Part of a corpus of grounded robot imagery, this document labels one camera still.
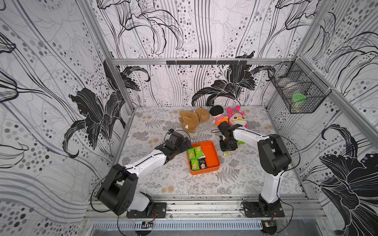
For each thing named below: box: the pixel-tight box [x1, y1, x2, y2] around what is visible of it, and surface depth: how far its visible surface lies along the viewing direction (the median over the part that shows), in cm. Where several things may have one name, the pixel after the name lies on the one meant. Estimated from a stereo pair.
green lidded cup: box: [290, 93, 308, 113], surface depth 81 cm
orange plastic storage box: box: [186, 140, 221, 176], surface depth 92 cm
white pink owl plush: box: [226, 105, 249, 129], surface depth 106 cm
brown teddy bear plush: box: [179, 107, 211, 134], surface depth 103 cm
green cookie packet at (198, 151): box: [193, 145, 205, 159], surface depth 92 cm
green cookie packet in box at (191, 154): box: [187, 147, 196, 160], surface depth 92 cm
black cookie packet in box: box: [198, 157, 208, 170], surface depth 88 cm
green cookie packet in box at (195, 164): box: [190, 159, 200, 171], surface depth 88 cm
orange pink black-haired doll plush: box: [209, 105, 229, 126], surface depth 109 cm
